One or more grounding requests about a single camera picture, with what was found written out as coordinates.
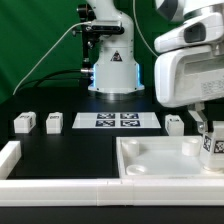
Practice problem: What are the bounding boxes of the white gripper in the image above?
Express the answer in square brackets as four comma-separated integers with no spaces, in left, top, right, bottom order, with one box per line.
[154,45,224,134]

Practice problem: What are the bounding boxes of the white square tabletop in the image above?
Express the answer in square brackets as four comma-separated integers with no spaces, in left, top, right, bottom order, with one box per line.
[116,136,224,179]

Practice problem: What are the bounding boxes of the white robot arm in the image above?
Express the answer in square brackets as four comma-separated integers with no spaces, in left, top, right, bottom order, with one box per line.
[80,0,224,133]

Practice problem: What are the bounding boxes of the white marker sheet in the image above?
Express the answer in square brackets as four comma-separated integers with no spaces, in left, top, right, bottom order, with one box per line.
[72,112,160,129]

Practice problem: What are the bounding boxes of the white front fence bar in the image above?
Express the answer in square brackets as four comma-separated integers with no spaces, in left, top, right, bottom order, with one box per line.
[0,179,224,207]

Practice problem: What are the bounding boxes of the white left fence piece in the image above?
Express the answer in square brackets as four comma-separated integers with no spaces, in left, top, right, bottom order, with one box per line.
[0,141,22,180]

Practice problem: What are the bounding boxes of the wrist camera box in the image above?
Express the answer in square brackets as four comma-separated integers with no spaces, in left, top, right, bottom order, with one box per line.
[154,12,224,53]

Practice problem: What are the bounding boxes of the white cable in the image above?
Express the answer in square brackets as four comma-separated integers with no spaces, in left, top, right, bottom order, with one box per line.
[12,0,159,96]

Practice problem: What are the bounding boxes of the black cables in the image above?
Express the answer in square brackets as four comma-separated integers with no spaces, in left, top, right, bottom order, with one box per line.
[14,68,94,95]

